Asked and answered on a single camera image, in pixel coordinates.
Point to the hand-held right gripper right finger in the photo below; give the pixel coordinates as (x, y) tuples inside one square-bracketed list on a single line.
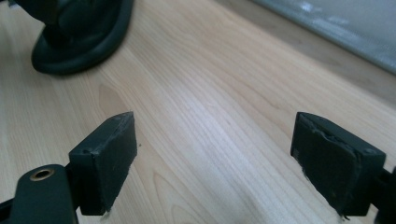
[(330, 161)]

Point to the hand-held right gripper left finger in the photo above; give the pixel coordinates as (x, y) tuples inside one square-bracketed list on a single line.
[(106, 161)]

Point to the black slipper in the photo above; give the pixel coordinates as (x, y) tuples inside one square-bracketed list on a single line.
[(81, 37)]

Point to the metal shoe rack grey shelves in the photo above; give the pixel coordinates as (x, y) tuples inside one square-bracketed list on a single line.
[(342, 25)]

